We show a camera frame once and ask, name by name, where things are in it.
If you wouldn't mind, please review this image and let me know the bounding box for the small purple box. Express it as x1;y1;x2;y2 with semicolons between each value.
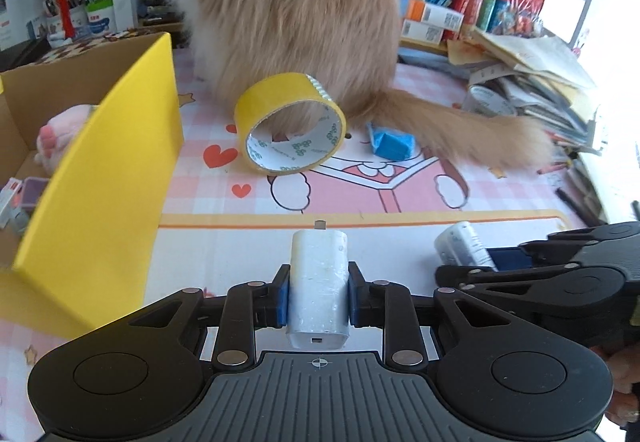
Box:
14;176;51;211

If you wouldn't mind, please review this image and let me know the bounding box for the pink plush toy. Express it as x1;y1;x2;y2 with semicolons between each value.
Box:
35;102;101;173

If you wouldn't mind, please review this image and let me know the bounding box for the person's right hand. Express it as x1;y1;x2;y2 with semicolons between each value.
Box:
602;346;640;426

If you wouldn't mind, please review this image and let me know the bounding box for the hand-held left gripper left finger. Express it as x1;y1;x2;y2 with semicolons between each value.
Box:
131;263;292;369

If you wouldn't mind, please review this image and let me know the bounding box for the blue wrapper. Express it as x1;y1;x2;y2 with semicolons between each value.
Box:
366;122;417;160

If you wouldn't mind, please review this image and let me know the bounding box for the yellow tape roll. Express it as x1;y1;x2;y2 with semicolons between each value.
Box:
234;72;348;177

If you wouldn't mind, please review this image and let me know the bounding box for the white masking tape roll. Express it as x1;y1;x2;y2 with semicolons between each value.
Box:
467;84;519;119

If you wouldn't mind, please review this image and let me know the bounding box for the white green-rimmed pen holder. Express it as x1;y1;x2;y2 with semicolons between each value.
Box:
86;0;116;36

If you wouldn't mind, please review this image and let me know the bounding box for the pile of papers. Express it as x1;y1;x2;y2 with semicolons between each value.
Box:
447;26;608;157

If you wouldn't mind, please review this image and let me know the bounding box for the white power adapter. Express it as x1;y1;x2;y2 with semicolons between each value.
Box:
285;221;351;352

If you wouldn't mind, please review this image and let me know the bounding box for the small white rounded device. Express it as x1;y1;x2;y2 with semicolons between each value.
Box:
434;221;497;269

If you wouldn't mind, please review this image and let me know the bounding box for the light blue notebook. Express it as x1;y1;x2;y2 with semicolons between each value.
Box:
397;46;468;68

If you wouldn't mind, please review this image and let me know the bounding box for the white orange carton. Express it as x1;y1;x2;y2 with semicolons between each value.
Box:
400;19;446;45
404;0;463;31

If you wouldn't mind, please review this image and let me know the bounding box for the yellow cardboard box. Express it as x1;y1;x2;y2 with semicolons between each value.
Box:
0;32;185;340

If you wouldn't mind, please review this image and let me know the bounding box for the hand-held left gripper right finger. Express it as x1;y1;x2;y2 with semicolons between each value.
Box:
346;261;508;369

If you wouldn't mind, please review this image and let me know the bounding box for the bag of colourful trinkets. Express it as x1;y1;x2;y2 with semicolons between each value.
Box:
487;4;544;38

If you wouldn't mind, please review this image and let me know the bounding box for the white box with red labels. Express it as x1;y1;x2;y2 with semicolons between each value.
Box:
0;177;25;229

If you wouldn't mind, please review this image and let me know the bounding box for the black pen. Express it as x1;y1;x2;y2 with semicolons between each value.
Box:
555;186;608;229

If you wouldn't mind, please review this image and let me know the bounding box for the fluffy orange cat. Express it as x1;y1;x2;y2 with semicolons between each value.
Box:
135;0;553;173

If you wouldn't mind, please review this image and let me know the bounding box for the white patterned pen cup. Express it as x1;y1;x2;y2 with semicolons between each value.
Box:
42;0;88;47

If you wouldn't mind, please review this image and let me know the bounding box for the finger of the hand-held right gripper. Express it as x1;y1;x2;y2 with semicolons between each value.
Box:
434;262;592;323
484;221;640;271

